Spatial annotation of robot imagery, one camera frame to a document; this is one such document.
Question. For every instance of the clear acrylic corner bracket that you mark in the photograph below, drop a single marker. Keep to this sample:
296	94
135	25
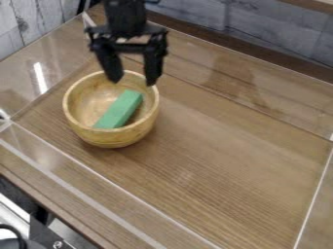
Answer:
87	20

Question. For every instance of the black table clamp mount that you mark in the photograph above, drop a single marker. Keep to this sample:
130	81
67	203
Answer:
28	232

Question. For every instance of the clear acrylic tray wall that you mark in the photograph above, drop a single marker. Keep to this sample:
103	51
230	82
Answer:
106	213

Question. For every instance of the wooden bowl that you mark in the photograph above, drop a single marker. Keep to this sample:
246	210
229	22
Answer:
87	100

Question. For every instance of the green rectangular block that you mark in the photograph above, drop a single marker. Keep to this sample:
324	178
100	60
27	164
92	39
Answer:
121	110

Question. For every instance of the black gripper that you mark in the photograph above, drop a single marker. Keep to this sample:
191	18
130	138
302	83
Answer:
129	34

